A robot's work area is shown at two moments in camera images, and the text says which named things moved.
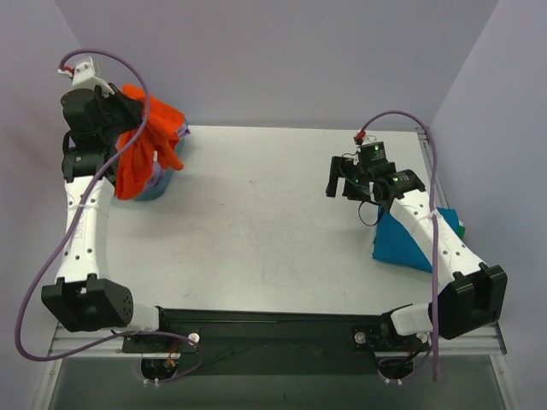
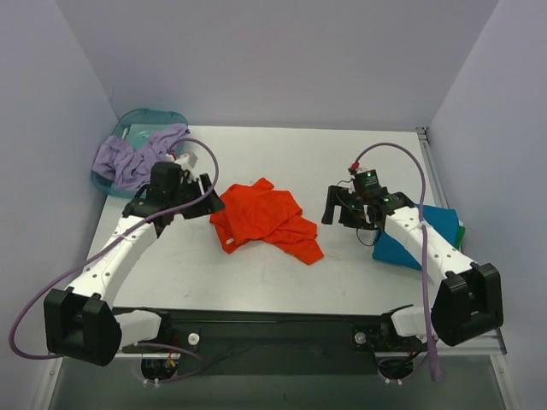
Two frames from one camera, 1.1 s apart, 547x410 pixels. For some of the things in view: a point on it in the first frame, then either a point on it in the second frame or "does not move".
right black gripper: [342, 171] to [342, 205]
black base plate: [236, 342] does not move
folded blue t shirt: [391, 243] does not move
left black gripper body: [126, 108] to [198, 196]
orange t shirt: [138, 155] to [252, 212]
